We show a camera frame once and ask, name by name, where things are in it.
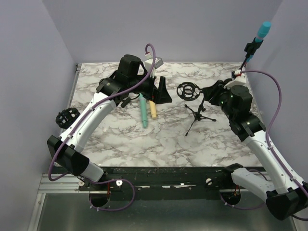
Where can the mint green microphone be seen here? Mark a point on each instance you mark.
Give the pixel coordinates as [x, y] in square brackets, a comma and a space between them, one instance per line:
[143, 107]

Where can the blue microphone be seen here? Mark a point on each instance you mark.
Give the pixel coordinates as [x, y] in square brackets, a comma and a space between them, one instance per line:
[264, 29]

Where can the black round base mic stand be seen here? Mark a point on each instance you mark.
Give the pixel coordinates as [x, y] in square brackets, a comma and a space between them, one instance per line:
[247, 55]

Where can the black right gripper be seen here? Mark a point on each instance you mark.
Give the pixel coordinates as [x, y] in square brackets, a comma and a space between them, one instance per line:
[212, 93]

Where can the black shock mount desk stand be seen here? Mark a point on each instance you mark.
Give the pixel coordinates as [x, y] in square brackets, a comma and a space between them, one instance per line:
[67, 117]

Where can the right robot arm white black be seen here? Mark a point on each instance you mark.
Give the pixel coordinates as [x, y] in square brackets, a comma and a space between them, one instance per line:
[286, 193]

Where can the aluminium extrusion rail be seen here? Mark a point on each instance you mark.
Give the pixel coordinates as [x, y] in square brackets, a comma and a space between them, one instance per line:
[66, 184]

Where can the black T-handle tool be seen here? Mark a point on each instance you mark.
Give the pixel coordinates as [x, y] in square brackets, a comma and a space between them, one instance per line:
[125, 102]

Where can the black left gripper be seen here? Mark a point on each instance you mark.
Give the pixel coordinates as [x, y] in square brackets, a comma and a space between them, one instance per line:
[158, 96]

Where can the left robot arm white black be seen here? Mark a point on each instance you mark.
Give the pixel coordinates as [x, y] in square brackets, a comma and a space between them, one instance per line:
[132, 76]

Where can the cream yellow microphone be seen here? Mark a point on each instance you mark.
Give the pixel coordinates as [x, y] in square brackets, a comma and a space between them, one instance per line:
[153, 109]

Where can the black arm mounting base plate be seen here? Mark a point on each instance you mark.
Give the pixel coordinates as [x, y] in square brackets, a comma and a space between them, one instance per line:
[165, 183]

